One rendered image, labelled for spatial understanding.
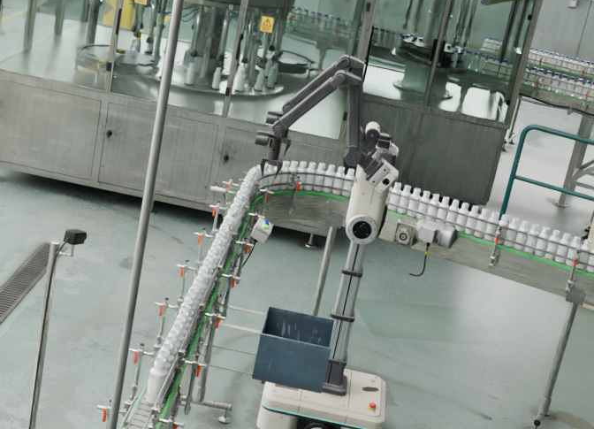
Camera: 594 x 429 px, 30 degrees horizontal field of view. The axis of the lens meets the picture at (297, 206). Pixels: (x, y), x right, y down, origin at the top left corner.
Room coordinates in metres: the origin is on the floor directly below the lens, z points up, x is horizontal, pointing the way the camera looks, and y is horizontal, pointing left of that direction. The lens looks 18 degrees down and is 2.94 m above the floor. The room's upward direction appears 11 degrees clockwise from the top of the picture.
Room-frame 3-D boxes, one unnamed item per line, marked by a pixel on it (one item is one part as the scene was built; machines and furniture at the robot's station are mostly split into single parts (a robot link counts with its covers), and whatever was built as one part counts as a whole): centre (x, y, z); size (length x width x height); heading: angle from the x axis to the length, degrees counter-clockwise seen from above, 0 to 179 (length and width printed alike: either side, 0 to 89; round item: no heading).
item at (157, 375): (3.49, 0.36, 1.08); 0.06 x 0.06 x 0.17
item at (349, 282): (5.38, -0.35, 0.74); 0.11 x 0.11 x 0.40; 88
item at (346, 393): (5.38, -0.34, 0.24); 0.68 x 0.53 x 0.41; 88
